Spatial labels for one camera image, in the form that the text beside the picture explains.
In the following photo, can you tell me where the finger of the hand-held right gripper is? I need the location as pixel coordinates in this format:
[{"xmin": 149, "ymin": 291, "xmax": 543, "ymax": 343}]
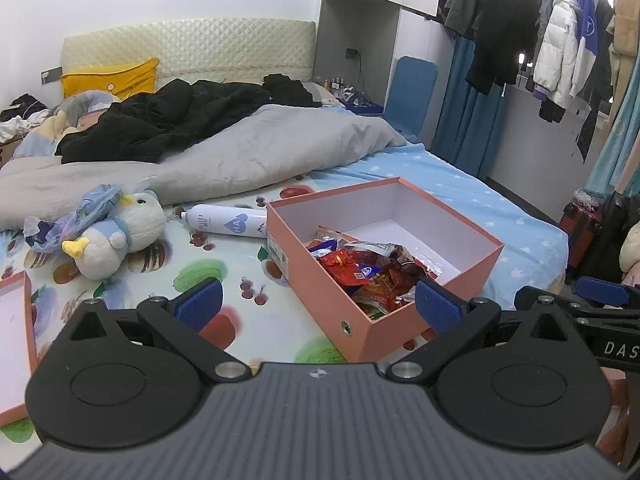
[
  {"xmin": 514, "ymin": 286, "xmax": 582, "ymax": 319},
  {"xmin": 574, "ymin": 275, "xmax": 640, "ymax": 309}
]

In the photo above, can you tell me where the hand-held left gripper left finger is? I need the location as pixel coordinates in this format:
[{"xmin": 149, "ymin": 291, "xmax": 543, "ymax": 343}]
[{"xmin": 65, "ymin": 277, "xmax": 253, "ymax": 387}]

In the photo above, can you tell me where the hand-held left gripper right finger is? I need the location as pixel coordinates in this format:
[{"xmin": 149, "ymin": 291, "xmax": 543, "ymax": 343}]
[{"xmin": 387, "ymin": 279, "xmax": 577, "ymax": 387}]

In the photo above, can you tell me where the pile of snack packets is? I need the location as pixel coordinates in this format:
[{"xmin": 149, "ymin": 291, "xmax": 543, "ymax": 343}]
[{"xmin": 306, "ymin": 225, "xmax": 441, "ymax": 322}]

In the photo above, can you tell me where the pink cardboard box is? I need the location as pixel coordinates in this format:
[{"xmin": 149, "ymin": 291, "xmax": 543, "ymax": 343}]
[{"xmin": 265, "ymin": 176, "xmax": 505, "ymax": 364}]

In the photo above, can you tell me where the fruit print bed sheet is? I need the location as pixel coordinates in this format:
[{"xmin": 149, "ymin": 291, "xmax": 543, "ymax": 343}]
[{"xmin": 0, "ymin": 185, "xmax": 431, "ymax": 443}]

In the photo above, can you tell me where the red suitcase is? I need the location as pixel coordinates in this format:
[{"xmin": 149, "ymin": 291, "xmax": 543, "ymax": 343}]
[{"xmin": 556, "ymin": 202, "xmax": 602, "ymax": 284}]

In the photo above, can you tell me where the white spray bottle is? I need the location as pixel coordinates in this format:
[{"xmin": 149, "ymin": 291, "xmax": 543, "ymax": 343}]
[{"xmin": 180, "ymin": 203, "xmax": 269, "ymax": 239}]

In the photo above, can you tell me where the blue white penguin plush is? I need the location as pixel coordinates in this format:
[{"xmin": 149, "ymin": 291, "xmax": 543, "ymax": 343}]
[{"xmin": 61, "ymin": 190, "xmax": 167, "ymax": 281}]

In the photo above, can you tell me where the light blue star blanket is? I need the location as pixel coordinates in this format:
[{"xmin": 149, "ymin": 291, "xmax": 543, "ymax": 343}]
[{"xmin": 306, "ymin": 142, "xmax": 572, "ymax": 312}]

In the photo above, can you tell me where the teal hanging fabric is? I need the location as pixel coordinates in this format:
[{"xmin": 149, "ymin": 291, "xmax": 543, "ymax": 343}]
[{"xmin": 584, "ymin": 74, "xmax": 640, "ymax": 202}]

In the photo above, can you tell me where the blue plastic bag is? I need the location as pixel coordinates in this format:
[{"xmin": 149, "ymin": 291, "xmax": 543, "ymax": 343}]
[{"xmin": 22, "ymin": 175, "xmax": 157, "ymax": 256}]

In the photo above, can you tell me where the grey duvet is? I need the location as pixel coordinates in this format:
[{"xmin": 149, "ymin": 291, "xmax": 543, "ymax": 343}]
[{"xmin": 0, "ymin": 104, "xmax": 409, "ymax": 232}]

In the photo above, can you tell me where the blue curtain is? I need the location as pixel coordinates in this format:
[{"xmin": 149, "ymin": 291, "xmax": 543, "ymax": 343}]
[{"xmin": 429, "ymin": 34, "xmax": 509, "ymax": 182}]

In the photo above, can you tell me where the pink box lid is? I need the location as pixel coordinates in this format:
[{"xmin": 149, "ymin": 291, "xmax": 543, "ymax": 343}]
[{"xmin": 0, "ymin": 269, "xmax": 39, "ymax": 427}]

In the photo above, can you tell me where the black clothing heap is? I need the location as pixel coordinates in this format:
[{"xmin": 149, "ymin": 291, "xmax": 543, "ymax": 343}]
[{"xmin": 54, "ymin": 73, "xmax": 324, "ymax": 165}]

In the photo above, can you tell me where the blue chair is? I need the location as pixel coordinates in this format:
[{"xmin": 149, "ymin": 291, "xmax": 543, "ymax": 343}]
[{"xmin": 382, "ymin": 55, "xmax": 441, "ymax": 144}]

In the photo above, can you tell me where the group of small bottles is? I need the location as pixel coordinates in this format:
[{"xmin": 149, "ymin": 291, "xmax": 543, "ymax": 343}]
[{"xmin": 319, "ymin": 75, "xmax": 387, "ymax": 117}]

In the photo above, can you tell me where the white puffer jacket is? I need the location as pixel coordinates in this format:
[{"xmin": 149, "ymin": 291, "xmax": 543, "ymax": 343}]
[{"xmin": 531, "ymin": 0, "xmax": 599, "ymax": 112}]

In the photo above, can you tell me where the cartoon print quilt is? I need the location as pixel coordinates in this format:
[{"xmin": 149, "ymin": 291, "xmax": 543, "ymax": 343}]
[{"xmin": 9, "ymin": 89, "xmax": 117, "ymax": 162}]

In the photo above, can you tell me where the yellow pillow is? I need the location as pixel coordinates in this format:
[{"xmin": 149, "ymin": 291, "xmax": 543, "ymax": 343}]
[{"xmin": 60, "ymin": 57, "xmax": 161, "ymax": 102}]

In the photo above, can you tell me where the brown cardboard box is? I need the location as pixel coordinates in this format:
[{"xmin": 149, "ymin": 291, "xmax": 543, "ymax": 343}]
[{"xmin": 0, "ymin": 132, "xmax": 27, "ymax": 167}]

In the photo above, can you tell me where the cream quilted headboard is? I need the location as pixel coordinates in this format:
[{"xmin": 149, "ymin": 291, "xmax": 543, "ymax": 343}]
[{"xmin": 60, "ymin": 17, "xmax": 318, "ymax": 93}]

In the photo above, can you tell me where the pile of white black clothes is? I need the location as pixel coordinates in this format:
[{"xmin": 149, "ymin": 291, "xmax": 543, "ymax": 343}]
[{"xmin": 0, "ymin": 93, "xmax": 52, "ymax": 144}]

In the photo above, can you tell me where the black hanging coat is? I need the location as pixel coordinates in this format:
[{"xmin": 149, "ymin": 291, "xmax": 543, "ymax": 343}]
[{"xmin": 464, "ymin": 0, "xmax": 547, "ymax": 97}]

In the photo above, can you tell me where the beige hanging coat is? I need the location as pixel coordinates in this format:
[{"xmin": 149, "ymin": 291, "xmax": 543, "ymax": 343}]
[{"xmin": 606, "ymin": 0, "xmax": 640, "ymax": 62}]

